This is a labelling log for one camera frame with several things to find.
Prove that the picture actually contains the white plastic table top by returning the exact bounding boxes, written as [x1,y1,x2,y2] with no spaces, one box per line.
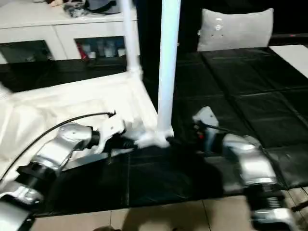
[0,77,175,174]

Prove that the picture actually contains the white plastic table leg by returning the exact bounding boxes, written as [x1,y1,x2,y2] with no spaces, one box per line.
[0,81,13,97]
[155,0,183,145]
[121,0,144,80]

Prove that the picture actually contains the grey cushion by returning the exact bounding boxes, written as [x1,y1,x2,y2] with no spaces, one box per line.
[197,8,275,52]

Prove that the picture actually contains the black cabinet with gold label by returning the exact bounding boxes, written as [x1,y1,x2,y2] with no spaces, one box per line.
[136,0,205,53]

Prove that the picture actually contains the black stand leg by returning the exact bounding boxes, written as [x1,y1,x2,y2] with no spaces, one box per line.
[291,200,308,213]

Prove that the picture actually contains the white sideboard with glass doors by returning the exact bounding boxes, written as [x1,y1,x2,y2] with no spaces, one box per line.
[0,0,141,64]

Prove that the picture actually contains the grey helmet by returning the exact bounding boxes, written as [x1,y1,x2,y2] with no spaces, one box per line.
[86,0,124,15]

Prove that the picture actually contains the dark clutter pile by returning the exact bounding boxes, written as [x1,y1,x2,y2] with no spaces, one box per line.
[63,3,89,18]

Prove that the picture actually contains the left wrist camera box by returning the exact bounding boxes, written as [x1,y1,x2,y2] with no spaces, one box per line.
[97,114,128,155]

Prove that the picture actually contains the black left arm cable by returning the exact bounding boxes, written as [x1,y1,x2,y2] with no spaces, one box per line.
[0,110,116,181]

